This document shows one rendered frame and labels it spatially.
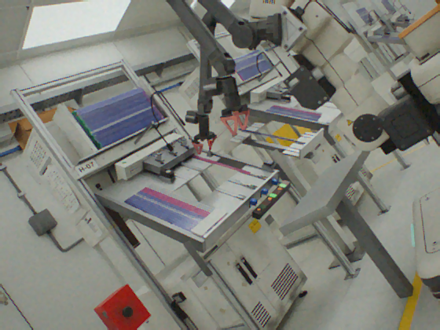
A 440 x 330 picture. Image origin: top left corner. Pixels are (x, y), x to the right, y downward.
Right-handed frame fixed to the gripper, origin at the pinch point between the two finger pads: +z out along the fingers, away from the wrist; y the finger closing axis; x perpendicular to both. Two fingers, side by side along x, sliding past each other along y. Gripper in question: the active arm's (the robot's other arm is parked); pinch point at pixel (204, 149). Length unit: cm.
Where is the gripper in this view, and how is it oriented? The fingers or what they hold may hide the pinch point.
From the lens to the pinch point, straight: 199.5
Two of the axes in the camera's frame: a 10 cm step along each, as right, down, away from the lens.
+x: 8.1, 2.8, -5.1
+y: -5.8, 4.1, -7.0
